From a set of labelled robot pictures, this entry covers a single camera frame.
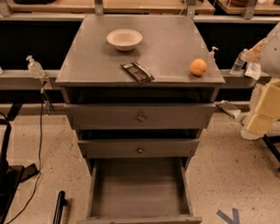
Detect grey open bottom drawer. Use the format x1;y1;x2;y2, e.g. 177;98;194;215
77;158;202;224

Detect grey cloth on ledge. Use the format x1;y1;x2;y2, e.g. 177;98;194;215
216;100;240;118

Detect grey top drawer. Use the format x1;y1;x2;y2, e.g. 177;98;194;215
65;103;216;130

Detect black bar on floor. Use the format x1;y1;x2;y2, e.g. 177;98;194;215
52;191;68;224

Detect clear pump sanitizer bottle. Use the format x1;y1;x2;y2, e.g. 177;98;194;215
27;55;44;79

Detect orange fruit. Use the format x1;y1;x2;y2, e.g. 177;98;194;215
190;59;207;77

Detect grey middle drawer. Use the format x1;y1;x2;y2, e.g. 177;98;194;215
78;138;199;159

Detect black stand base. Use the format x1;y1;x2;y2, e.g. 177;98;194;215
0;119;39;224

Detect black cable on floor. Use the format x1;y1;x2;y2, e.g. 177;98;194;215
3;86;46;224

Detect small pump bottle behind cabinet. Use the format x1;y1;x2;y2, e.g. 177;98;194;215
209;46;218;61

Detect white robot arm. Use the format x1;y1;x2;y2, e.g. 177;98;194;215
240;21;280;140

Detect white ceramic bowl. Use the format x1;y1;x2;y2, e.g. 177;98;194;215
107;29;143;52

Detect clear water bottle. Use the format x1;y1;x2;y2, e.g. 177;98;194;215
230;48;247;75

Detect white crumpled packet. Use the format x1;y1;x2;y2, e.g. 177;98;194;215
244;63;262;80

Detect grey drawer cabinet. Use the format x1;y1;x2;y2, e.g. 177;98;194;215
52;11;228;171

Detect black metal leg right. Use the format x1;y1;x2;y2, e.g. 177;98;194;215
262;135;280;171

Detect dark chocolate rxbar wrapper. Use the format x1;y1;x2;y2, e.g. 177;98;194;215
122;62;154;83

